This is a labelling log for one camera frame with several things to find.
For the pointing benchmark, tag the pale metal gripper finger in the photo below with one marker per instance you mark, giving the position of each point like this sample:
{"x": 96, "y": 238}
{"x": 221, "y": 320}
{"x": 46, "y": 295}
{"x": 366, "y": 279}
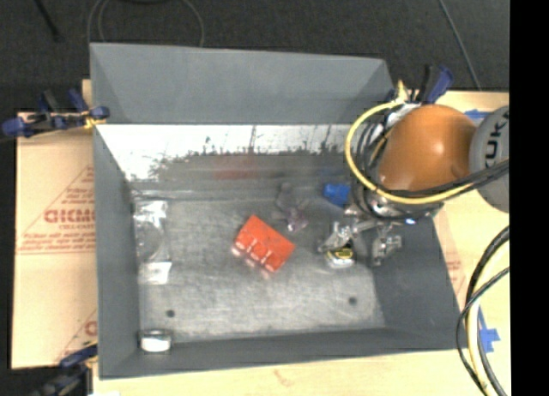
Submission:
{"x": 386, "y": 248}
{"x": 339, "y": 233}

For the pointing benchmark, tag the orange-red box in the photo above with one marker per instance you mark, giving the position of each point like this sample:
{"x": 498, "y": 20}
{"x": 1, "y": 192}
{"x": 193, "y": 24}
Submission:
{"x": 263, "y": 244}

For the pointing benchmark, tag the white yellow round thing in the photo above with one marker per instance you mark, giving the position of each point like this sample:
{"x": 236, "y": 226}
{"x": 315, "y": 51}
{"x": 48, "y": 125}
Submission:
{"x": 341, "y": 257}

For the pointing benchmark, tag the brown cardboard board red print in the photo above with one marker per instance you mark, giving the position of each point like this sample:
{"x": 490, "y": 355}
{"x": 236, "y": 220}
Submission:
{"x": 51, "y": 300}

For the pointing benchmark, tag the blue plastic thing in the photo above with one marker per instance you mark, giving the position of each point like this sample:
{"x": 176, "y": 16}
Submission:
{"x": 336, "y": 193}

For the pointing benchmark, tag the grey metal bin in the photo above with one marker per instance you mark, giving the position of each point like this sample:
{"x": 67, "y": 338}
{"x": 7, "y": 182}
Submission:
{"x": 240, "y": 94}

